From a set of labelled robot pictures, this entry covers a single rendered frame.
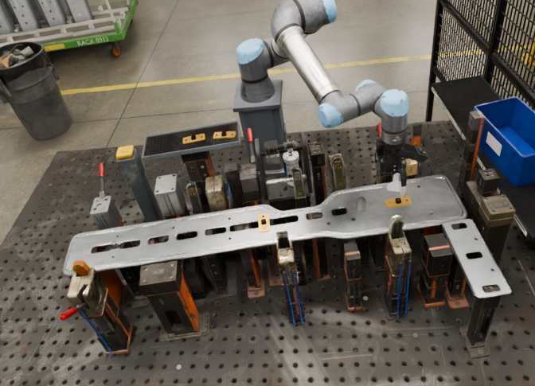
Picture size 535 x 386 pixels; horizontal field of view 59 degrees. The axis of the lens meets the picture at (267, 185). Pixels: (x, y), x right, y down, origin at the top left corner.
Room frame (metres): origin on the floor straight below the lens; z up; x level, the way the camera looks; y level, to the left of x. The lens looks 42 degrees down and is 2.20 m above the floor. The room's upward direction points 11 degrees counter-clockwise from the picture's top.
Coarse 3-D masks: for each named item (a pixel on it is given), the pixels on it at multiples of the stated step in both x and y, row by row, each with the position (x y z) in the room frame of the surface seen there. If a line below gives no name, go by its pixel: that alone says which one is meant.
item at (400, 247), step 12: (396, 240) 0.92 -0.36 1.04; (396, 252) 0.87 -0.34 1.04; (408, 252) 0.87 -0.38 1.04; (396, 264) 0.87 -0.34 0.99; (408, 264) 0.87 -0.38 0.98; (396, 276) 0.87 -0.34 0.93; (408, 276) 0.86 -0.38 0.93; (396, 288) 0.88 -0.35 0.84; (384, 300) 0.94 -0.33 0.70; (396, 300) 0.88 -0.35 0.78; (396, 312) 0.87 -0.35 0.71
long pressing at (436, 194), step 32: (352, 192) 1.20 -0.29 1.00; (384, 192) 1.17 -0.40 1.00; (416, 192) 1.14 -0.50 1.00; (448, 192) 1.11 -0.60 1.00; (160, 224) 1.23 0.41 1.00; (192, 224) 1.20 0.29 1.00; (224, 224) 1.17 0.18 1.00; (288, 224) 1.11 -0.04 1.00; (320, 224) 1.08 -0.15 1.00; (352, 224) 1.05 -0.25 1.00; (384, 224) 1.03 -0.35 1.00; (416, 224) 1.00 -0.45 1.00; (96, 256) 1.14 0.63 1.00; (128, 256) 1.11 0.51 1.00; (160, 256) 1.08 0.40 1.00; (192, 256) 1.06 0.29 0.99
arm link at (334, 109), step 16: (288, 0) 1.53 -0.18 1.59; (272, 16) 1.51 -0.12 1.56; (288, 16) 1.47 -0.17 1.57; (272, 32) 1.46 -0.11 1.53; (288, 32) 1.42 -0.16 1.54; (288, 48) 1.38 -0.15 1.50; (304, 48) 1.36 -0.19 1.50; (304, 64) 1.31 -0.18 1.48; (320, 64) 1.30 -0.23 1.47; (304, 80) 1.29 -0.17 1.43; (320, 80) 1.24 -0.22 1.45; (320, 96) 1.21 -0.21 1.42; (336, 96) 1.18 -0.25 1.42; (352, 96) 1.18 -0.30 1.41; (320, 112) 1.16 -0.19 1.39; (336, 112) 1.14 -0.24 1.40; (352, 112) 1.14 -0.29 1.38
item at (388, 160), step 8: (376, 144) 1.13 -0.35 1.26; (384, 144) 1.10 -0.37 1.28; (400, 144) 1.08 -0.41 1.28; (376, 152) 1.13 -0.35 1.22; (384, 152) 1.10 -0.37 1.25; (392, 152) 1.10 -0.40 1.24; (376, 160) 1.15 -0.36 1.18; (384, 160) 1.10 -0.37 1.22; (392, 160) 1.09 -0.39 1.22; (400, 160) 1.09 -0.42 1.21; (384, 168) 1.09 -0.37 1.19; (392, 168) 1.09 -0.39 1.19; (400, 168) 1.08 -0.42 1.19
